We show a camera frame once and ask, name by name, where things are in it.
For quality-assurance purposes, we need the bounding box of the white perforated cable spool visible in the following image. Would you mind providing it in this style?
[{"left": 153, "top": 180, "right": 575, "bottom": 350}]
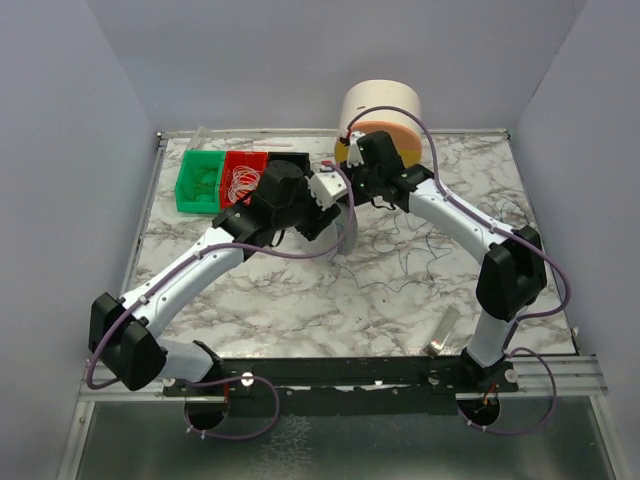
[{"left": 305, "top": 202, "right": 358, "bottom": 261}]

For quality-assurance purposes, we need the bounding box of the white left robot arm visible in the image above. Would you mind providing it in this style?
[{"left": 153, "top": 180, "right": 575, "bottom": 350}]
[{"left": 86, "top": 160, "right": 354, "bottom": 391}]

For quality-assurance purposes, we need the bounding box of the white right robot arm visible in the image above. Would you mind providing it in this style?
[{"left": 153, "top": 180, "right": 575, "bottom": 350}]
[{"left": 341, "top": 131, "right": 547, "bottom": 386}]

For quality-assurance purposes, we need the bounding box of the black plastic bin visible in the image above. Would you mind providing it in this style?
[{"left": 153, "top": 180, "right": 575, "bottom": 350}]
[{"left": 267, "top": 152, "right": 311, "bottom": 172}]

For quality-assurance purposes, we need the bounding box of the round three-drawer cabinet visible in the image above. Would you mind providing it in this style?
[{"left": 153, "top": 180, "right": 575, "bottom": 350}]
[{"left": 338, "top": 79, "right": 422, "bottom": 167}]

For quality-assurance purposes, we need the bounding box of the red plastic bin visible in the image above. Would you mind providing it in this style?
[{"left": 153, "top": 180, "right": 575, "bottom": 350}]
[{"left": 219, "top": 151, "right": 268, "bottom": 209}]

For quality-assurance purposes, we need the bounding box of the green plastic bin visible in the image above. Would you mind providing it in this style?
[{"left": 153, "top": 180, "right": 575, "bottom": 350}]
[{"left": 174, "top": 150, "right": 226, "bottom": 215}]

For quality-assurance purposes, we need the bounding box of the grey tool with red label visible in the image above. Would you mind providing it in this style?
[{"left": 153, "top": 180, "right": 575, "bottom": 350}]
[{"left": 422, "top": 306, "right": 460, "bottom": 358}]

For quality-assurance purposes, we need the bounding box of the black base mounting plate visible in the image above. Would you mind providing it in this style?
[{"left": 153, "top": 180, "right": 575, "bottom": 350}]
[{"left": 163, "top": 356, "right": 518, "bottom": 416}]

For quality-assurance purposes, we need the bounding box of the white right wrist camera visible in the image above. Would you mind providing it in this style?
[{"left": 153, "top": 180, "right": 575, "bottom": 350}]
[{"left": 339, "top": 130, "right": 365, "bottom": 168}]

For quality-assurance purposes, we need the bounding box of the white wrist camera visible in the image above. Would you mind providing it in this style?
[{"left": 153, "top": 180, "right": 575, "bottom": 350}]
[
  {"left": 339, "top": 130, "right": 365, "bottom": 168},
  {"left": 307, "top": 162, "right": 349, "bottom": 211}
]

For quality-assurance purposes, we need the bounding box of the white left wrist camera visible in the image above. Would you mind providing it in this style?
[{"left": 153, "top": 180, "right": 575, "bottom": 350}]
[{"left": 307, "top": 162, "right": 349, "bottom": 211}]

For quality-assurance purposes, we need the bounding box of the white wire coil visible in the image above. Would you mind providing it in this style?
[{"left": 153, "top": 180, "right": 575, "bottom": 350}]
[{"left": 227, "top": 164, "right": 264, "bottom": 201}]

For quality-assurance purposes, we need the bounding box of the green wire coil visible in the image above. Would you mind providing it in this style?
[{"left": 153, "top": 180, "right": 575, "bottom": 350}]
[{"left": 182, "top": 162, "right": 222, "bottom": 199}]

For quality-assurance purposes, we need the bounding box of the aluminium frame rail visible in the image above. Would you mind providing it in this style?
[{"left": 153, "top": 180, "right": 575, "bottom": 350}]
[{"left": 79, "top": 130, "right": 174, "bottom": 401}]

